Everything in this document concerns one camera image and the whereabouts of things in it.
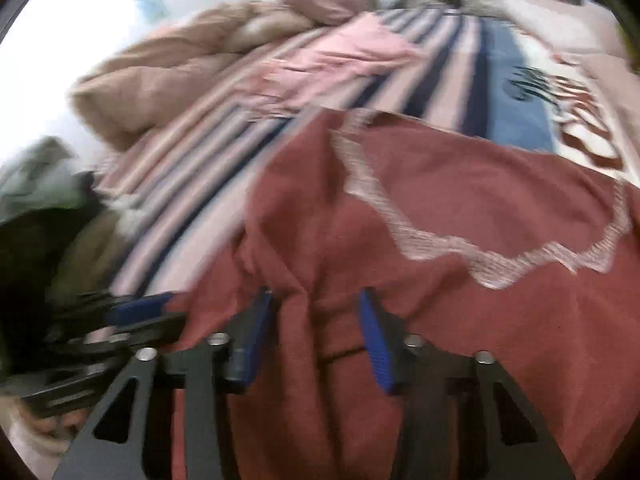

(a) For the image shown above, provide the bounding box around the dark red lace-trimmed top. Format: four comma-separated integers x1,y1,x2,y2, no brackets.
172,110,639,479

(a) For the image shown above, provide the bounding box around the pile of grey black clothes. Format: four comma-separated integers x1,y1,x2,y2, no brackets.
1,136,136,377

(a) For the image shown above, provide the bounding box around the striped bed sheet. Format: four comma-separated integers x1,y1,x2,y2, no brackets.
101,8,639,296

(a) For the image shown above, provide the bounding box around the beige rumpled duvet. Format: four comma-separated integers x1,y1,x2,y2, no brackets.
70,1,314,152

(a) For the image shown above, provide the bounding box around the pink garment on bed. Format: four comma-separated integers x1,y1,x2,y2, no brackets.
238,12,423,117

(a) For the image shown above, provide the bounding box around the beige striped pillow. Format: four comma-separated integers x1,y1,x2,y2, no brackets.
501,0,639,93

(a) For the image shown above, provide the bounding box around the blue wall poster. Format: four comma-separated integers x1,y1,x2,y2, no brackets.
136,0,169,25

